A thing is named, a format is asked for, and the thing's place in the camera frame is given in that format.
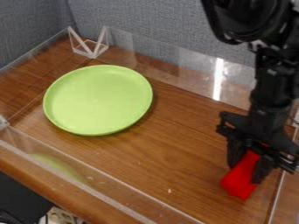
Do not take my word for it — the clear acrylic corner bracket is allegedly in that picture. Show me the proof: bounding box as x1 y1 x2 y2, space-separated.
67 26 108 59

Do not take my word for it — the black box under table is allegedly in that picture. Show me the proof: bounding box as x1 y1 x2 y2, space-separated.
0 172 54 224

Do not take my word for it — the clear acrylic enclosure wall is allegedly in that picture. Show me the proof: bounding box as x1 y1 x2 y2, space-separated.
0 28 299 224

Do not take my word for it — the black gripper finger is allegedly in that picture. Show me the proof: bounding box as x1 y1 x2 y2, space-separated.
251 155 277 185
227 139 246 168

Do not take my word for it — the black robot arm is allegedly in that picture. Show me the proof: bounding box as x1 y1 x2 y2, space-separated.
200 0 299 184

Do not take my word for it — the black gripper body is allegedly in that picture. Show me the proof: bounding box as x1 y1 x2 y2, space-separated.
216 103 299 173

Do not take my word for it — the red long block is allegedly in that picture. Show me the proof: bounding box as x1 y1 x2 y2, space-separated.
220 147 263 200

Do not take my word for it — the green round plate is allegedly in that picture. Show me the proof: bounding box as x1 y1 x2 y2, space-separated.
43 65 154 136

